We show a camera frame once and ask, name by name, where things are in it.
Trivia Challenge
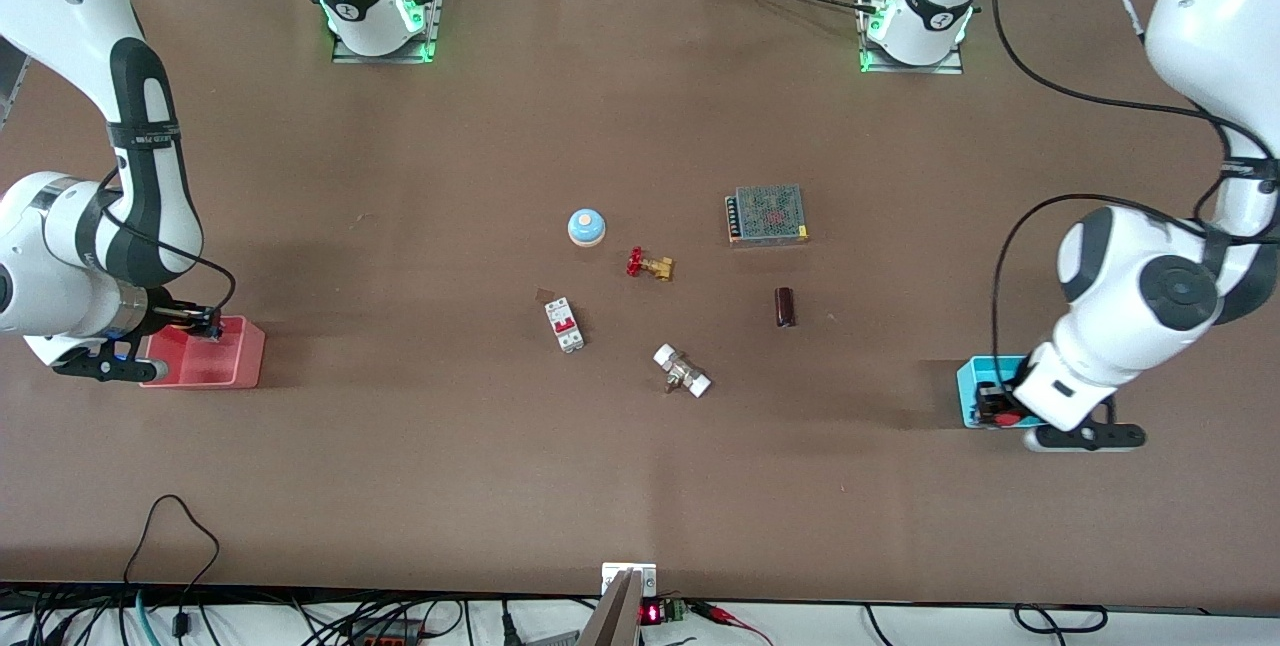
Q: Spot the cyan plastic box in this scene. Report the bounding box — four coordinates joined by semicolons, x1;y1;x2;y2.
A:
957;355;1037;429

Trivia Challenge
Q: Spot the pink plastic box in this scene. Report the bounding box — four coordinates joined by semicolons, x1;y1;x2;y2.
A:
139;315;266;389

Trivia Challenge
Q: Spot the metal mesh power supply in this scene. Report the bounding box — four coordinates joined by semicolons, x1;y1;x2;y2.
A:
725;184;810;248

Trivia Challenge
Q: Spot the metal valve with white ends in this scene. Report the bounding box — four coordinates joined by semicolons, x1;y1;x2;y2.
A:
653;343;713;399

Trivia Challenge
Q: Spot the red clip lead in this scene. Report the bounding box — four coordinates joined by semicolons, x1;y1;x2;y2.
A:
694;601;774;646

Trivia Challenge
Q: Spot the white circuit breaker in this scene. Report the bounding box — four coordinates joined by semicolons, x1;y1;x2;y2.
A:
544;297;586;354

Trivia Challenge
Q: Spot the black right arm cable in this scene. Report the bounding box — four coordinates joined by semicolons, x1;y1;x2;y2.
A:
98;170;238;329

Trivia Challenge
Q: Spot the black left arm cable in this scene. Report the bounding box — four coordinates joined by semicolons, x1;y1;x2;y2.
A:
990;0;1280;393

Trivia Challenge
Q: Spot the black coiled cable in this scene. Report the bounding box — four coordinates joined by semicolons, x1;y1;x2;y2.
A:
1013;603;1109;634

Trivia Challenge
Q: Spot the black looped cable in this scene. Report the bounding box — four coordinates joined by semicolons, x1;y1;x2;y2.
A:
123;494;221;639

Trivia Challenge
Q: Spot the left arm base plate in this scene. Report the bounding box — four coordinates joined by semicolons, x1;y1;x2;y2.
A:
858;0;965;76

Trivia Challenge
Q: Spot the red-handled brass valve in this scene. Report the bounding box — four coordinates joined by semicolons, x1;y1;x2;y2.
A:
626;247;676;282

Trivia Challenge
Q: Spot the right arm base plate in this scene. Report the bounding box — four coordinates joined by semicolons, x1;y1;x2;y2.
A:
332;0;447;65

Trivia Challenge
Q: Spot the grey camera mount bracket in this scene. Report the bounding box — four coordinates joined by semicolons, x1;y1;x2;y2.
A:
575;562;659;646

